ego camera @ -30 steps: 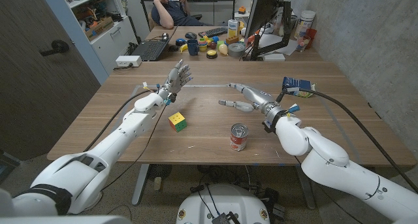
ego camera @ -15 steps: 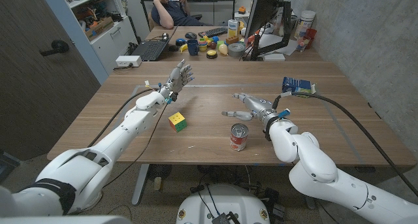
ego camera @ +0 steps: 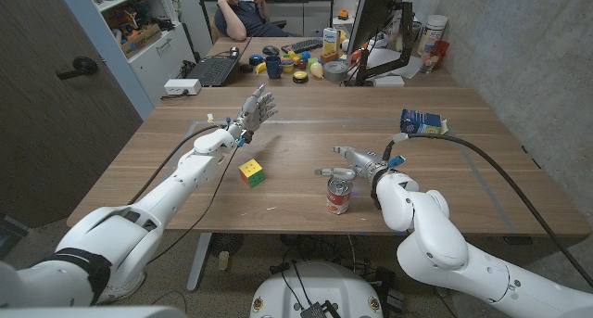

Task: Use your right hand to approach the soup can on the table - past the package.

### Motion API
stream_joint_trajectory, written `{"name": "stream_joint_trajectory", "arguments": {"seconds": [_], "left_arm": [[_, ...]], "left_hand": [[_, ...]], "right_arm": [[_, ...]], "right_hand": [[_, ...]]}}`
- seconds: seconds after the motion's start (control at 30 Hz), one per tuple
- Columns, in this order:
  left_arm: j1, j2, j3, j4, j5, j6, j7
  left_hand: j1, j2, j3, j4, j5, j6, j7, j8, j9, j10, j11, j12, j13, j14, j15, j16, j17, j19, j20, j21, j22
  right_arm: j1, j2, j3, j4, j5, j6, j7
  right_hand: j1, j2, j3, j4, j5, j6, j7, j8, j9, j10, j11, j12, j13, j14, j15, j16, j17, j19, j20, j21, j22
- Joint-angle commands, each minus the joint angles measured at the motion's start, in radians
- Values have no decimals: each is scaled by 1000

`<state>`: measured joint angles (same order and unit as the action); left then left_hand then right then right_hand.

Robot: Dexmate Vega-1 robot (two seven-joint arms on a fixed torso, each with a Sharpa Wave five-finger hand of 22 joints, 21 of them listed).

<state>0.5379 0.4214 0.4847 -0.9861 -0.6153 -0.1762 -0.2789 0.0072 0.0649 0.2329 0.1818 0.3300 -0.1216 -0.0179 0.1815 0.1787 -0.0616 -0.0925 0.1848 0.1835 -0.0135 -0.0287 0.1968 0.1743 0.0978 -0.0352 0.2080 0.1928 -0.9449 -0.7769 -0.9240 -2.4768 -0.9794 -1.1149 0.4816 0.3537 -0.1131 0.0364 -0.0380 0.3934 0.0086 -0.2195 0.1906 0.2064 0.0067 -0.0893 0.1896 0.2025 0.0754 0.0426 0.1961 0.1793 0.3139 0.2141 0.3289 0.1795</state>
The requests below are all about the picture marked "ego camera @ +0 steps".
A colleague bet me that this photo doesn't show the red white soup can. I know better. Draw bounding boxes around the red white soup can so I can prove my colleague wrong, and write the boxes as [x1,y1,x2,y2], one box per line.
[325,176,354,216]

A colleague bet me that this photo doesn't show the flat white box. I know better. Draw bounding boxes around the flat white box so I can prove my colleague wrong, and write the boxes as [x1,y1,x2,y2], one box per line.
[372,75,406,88]

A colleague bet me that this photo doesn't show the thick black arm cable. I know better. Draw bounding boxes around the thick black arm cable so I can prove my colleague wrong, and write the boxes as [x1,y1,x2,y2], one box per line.
[383,132,593,289]
[127,124,223,206]

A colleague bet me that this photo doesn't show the clear drinking glass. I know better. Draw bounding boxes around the clear drinking glass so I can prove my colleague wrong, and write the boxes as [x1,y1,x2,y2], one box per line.
[419,51,439,74]

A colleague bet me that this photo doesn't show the person in dark shirt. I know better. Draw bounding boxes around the person in dark shirt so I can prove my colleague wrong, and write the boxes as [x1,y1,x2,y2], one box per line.
[210,0,289,42]

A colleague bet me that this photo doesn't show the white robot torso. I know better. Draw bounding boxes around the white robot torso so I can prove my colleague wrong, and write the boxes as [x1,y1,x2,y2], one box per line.
[249,261,385,318]

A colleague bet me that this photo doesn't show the black keyboard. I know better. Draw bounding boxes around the black keyboard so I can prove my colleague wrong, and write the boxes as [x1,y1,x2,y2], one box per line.
[280,37,324,55]

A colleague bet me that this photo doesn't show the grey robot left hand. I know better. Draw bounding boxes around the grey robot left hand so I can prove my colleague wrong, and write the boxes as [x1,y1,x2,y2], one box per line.
[233,84,279,146]

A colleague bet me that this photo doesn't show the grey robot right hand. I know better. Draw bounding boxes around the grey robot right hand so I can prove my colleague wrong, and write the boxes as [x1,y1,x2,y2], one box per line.
[314,145,395,184]

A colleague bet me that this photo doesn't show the multicoloured puzzle cube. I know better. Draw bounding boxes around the multicoloured puzzle cube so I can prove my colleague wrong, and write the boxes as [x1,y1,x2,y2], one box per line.
[238,158,267,189]

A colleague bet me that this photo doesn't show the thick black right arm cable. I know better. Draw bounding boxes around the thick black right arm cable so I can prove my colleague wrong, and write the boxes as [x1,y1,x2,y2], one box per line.
[383,132,593,289]

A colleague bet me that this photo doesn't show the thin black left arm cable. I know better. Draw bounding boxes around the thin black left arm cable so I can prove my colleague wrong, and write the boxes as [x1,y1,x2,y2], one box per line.
[146,144,242,265]

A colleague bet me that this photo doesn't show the black floor fan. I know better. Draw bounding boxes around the black floor fan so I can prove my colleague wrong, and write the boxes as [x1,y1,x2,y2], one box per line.
[208,233,246,257]

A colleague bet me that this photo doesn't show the black door handle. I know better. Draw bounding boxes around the black door handle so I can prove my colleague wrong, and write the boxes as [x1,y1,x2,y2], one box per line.
[57,56,99,82]

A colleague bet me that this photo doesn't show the dark blue mug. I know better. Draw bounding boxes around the dark blue mug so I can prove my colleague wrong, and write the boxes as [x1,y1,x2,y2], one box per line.
[264,55,284,81]

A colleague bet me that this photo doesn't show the white power strip box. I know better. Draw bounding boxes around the white power strip box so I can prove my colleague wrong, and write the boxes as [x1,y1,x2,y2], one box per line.
[163,78,203,96]

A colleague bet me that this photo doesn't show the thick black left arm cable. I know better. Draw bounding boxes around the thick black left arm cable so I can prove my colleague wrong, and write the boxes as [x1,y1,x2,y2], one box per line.
[127,124,223,206]

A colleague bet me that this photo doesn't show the white wipes canister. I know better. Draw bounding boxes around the white wipes canister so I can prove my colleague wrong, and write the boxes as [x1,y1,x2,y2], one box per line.
[416,14,449,57]

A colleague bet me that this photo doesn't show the cardboard box with toys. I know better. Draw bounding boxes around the cardboard box with toys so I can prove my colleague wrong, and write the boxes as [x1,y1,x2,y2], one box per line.
[120,23,163,58]

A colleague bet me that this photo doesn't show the dark wooden door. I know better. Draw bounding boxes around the dark wooden door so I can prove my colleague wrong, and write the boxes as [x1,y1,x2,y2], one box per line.
[0,0,144,229]

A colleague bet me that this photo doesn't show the black laptop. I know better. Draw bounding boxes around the black laptop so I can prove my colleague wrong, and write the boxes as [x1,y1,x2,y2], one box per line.
[185,42,246,88]

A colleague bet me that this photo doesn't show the grey duct tape roll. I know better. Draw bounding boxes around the grey duct tape roll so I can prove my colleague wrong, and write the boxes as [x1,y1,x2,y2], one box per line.
[322,59,349,83]

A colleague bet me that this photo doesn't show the white shelf cabinet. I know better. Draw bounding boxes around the white shelf cabinet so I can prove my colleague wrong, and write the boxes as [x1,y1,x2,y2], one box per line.
[85,0,196,107]

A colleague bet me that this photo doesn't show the white paper sheet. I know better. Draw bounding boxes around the white paper sheet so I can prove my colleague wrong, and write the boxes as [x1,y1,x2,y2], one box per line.
[365,46,423,81]

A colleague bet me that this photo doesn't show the black computer monitor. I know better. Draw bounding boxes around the black computer monitor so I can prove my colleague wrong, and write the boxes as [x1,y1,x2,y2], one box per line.
[346,0,409,56]

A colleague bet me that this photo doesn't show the white blue yellow carton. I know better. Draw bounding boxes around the white blue yellow carton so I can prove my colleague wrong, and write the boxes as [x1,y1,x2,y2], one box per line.
[322,27,342,56]

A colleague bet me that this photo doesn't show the blue green food package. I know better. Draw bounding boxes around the blue green food package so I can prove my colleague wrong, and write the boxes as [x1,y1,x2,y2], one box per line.
[399,108,449,136]

